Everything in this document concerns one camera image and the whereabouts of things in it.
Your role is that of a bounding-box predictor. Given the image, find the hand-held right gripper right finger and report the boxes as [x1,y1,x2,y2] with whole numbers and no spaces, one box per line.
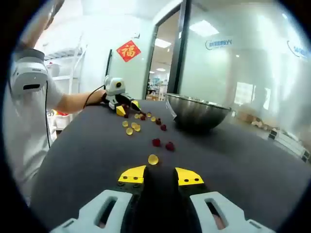
[160,167,275,233]

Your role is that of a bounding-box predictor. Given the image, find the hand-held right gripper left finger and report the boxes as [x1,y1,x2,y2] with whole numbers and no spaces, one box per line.
[51,165,161,233]

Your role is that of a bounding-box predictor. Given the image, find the group of mixed candies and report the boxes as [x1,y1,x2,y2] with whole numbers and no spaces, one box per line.
[121,103,176,166]

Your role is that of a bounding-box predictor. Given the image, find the steel bowl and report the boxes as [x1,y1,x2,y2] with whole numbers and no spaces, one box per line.
[166,93,232,131]

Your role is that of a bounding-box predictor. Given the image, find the white metal shelf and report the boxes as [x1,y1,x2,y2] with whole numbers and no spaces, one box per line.
[45,36,88,98]

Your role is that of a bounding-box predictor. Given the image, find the white storage bin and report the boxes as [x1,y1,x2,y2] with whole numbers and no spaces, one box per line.
[47,63,60,76]

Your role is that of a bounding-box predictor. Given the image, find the white chest device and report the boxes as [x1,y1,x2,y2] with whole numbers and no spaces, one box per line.
[11,48,49,98]

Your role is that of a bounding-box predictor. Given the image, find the blurred brown boxes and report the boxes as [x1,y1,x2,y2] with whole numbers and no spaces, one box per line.
[237,101,280,130]

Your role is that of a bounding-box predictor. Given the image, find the blue logo decal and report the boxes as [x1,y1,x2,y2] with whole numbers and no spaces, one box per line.
[287,40,310,59]
[205,38,233,50]

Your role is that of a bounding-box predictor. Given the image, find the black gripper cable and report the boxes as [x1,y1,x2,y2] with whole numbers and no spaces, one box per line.
[83,84,106,109]

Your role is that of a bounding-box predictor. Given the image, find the red diamond wall decoration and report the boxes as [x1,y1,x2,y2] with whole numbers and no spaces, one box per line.
[116,40,142,63]

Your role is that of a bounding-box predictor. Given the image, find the black device cable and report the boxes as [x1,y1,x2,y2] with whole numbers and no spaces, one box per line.
[44,80,52,149]

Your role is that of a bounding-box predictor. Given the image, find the black door frame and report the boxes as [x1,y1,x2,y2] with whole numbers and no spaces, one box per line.
[167,0,193,95]

